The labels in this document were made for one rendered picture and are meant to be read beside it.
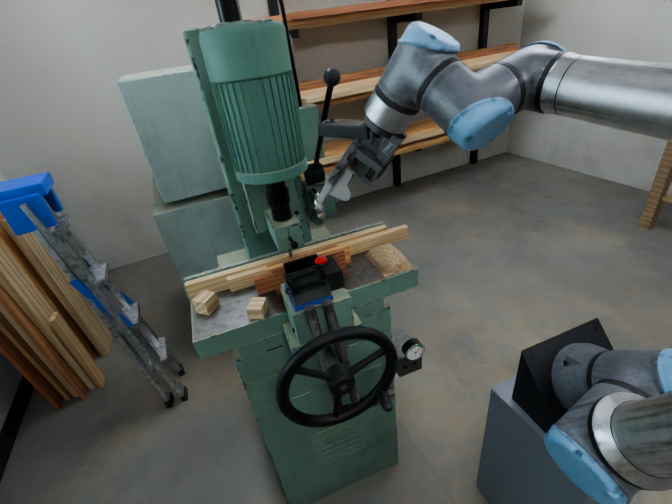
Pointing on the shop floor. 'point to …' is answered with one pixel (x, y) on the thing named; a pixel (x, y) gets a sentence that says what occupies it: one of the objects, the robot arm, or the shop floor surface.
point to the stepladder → (87, 275)
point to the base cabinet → (352, 445)
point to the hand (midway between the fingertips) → (334, 188)
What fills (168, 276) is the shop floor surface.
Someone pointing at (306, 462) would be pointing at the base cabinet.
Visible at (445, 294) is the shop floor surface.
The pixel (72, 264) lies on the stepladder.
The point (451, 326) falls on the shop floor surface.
